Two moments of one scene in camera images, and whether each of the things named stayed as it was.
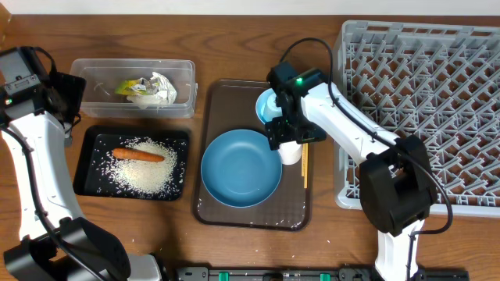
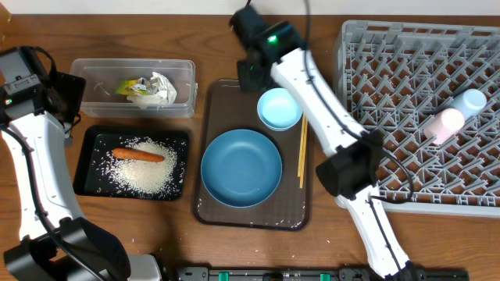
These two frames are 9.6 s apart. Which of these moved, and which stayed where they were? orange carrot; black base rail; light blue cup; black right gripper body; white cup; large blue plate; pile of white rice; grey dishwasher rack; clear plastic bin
Moved: black right gripper body; white cup; light blue cup
Stayed: large blue plate; clear plastic bin; grey dishwasher rack; pile of white rice; black base rail; orange carrot
